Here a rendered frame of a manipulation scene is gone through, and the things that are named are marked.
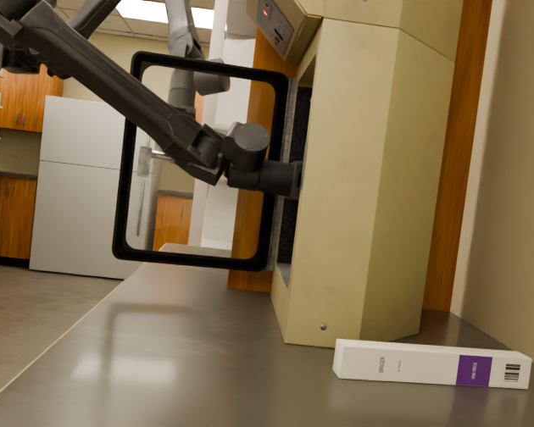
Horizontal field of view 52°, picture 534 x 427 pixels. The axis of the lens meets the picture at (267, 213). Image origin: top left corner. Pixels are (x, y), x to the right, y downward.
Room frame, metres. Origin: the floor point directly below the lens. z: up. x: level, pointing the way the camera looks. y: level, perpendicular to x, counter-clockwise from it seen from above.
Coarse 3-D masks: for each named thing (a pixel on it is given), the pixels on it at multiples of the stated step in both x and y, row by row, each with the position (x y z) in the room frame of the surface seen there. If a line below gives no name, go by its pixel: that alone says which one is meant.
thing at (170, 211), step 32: (160, 96) 1.05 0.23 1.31; (192, 96) 1.06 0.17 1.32; (224, 96) 1.07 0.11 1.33; (256, 96) 1.08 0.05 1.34; (224, 128) 1.07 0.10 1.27; (160, 160) 1.05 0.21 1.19; (160, 192) 1.05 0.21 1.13; (192, 192) 1.06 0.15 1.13; (224, 192) 1.07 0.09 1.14; (256, 192) 1.08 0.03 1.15; (128, 224) 1.04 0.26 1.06; (160, 224) 1.05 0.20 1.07; (192, 224) 1.06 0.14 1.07; (224, 224) 1.07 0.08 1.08; (256, 224) 1.08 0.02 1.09; (224, 256) 1.07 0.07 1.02
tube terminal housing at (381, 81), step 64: (384, 0) 0.79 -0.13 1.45; (448, 0) 0.90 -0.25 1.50; (320, 64) 0.78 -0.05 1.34; (384, 64) 0.79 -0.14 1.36; (448, 64) 0.92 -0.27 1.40; (320, 128) 0.79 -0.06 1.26; (384, 128) 0.79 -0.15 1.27; (320, 192) 0.79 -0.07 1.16; (384, 192) 0.80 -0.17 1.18; (320, 256) 0.79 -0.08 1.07; (384, 256) 0.82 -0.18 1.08; (320, 320) 0.79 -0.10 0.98; (384, 320) 0.84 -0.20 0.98
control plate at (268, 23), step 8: (264, 0) 0.91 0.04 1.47; (272, 0) 0.88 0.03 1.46; (264, 8) 0.95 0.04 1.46; (272, 8) 0.91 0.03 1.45; (264, 16) 0.98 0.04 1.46; (272, 16) 0.94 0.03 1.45; (280, 16) 0.90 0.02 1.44; (264, 24) 1.02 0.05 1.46; (272, 24) 0.97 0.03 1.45; (288, 24) 0.88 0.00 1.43; (272, 32) 1.02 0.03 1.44; (280, 32) 0.97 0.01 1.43; (288, 32) 0.92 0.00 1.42; (272, 40) 1.06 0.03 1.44; (280, 40) 1.00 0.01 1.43; (288, 40) 0.95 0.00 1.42; (280, 48) 1.05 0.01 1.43
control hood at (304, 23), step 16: (256, 0) 0.96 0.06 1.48; (288, 0) 0.81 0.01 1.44; (304, 0) 0.78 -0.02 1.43; (320, 0) 0.78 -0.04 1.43; (256, 16) 1.04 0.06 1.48; (288, 16) 0.86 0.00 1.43; (304, 16) 0.79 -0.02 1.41; (320, 16) 0.79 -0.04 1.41; (304, 32) 0.87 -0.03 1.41; (288, 48) 1.00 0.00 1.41; (304, 48) 0.97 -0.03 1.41
